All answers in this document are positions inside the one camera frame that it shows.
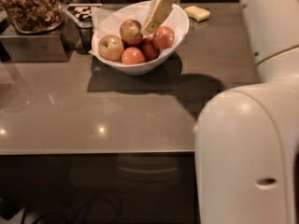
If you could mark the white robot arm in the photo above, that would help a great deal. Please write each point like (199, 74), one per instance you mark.
(247, 141)

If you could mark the red-green apple top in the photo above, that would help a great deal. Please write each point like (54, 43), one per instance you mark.
(130, 32)

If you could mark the red apple with sticker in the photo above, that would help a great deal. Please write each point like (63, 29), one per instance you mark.
(163, 38)

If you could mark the white bowl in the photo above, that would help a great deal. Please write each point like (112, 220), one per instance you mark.
(137, 69)

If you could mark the red apple middle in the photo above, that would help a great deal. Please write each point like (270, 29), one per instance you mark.
(149, 51)

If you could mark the red apple front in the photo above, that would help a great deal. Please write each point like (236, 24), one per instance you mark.
(132, 56)

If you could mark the yellow-green apple left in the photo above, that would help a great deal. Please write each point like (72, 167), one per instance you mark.
(111, 47)

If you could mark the yellow sponge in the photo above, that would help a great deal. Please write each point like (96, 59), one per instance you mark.
(197, 13)

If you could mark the white paper liner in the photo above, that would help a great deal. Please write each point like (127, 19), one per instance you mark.
(108, 22)

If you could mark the checkered tray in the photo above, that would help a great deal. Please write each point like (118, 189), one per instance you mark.
(80, 12)

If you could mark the dark cup with scoop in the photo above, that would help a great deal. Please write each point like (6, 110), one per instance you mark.
(85, 29)

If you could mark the steel box stand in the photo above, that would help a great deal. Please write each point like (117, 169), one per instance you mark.
(52, 47)

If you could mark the glass jar of nuts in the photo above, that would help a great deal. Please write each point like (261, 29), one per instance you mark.
(33, 16)

